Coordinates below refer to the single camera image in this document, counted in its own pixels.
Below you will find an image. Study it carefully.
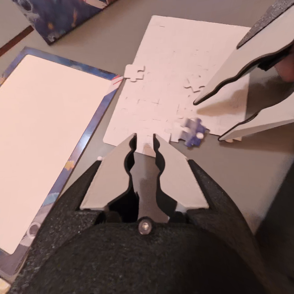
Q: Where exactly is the person's right hand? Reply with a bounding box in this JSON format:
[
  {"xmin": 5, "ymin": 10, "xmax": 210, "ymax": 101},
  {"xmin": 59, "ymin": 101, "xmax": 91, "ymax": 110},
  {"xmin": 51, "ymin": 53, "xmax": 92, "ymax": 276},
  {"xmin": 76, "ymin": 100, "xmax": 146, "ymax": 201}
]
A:
[{"xmin": 274, "ymin": 45, "xmax": 294, "ymax": 82}]

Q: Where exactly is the dark perforated panel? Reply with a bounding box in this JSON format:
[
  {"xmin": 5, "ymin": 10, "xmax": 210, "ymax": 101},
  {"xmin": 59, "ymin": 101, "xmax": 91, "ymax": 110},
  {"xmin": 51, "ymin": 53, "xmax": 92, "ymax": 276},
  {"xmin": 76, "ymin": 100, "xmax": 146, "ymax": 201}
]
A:
[{"xmin": 255, "ymin": 161, "xmax": 294, "ymax": 294}]

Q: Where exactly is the assembled sheet of white pieces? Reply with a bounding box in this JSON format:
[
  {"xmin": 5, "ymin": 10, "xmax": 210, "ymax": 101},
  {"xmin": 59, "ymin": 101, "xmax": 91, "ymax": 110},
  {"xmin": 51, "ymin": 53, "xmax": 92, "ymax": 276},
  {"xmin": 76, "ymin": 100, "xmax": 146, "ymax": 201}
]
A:
[{"xmin": 103, "ymin": 15, "xmax": 252, "ymax": 158}]

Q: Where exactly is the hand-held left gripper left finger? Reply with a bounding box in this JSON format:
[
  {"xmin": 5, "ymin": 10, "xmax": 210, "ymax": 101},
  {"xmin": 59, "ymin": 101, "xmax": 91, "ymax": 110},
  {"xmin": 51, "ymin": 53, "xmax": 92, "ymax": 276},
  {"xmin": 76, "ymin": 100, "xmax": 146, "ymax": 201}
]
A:
[{"xmin": 79, "ymin": 133, "xmax": 137, "ymax": 211}]

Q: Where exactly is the grey desk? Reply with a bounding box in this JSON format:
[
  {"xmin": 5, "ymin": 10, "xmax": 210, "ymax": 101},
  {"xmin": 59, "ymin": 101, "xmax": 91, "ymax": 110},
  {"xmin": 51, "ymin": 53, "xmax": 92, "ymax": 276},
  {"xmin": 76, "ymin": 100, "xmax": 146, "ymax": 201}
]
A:
[{"xmin": 0, "ymin": 0, "xmax": 294, "ymax": 235}]

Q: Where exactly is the loose white puzzle piece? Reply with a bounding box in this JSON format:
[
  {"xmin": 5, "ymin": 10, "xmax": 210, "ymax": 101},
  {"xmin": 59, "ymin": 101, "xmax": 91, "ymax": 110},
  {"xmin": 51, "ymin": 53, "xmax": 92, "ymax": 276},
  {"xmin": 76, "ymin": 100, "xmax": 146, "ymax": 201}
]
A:
[
  {"xmin": 183, "ymin": 75, "xmax": 205, "ymax": 93},
  {"xmin": 124, "ymin": 65, "xmax": 146, "ymax": 82}
]

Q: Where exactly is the dark blue illustrated puzzle box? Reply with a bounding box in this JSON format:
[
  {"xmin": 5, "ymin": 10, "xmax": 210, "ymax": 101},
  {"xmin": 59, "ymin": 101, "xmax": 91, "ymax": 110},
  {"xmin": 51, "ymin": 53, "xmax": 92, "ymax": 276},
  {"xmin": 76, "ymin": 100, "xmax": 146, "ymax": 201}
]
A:
[{"xmin": 11, "ymin": 0, "xmax": 119, "ymax": 45}]

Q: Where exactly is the light blue board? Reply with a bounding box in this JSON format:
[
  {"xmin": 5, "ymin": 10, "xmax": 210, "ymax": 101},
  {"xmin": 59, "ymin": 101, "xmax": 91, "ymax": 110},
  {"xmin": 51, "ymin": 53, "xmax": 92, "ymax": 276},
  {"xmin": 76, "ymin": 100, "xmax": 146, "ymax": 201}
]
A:
[{"xmin": 0, "ymin": 47, "xmax": 124, "ymax": 284}]

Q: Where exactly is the blue purple puzzle piece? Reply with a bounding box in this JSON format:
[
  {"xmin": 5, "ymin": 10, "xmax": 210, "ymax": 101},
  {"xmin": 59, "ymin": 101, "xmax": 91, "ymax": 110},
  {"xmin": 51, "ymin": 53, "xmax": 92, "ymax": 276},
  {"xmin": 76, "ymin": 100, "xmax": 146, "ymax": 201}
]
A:
[{"xmin": 183, "ymin": 118, "xmax": 210, "ymax": 148}]

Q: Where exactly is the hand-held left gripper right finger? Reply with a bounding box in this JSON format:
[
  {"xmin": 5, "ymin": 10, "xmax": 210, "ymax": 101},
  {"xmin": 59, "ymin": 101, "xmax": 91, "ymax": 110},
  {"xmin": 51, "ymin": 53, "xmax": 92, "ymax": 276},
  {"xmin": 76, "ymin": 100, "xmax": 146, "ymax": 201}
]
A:
[{"xmin": 153, "ymin": 134, "xmax": 210, "ymax": 217}]

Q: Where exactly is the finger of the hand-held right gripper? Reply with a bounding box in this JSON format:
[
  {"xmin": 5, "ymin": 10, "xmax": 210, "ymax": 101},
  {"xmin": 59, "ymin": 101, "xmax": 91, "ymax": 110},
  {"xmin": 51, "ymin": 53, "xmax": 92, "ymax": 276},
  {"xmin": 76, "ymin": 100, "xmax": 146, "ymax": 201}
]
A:
[
  {"xmin": 218, "ymin": 91, "xmax": 294, "ymax": 143},
  {"xmin": 193, "ymin": 5, "xmax": 294, "ymax": 106}
]

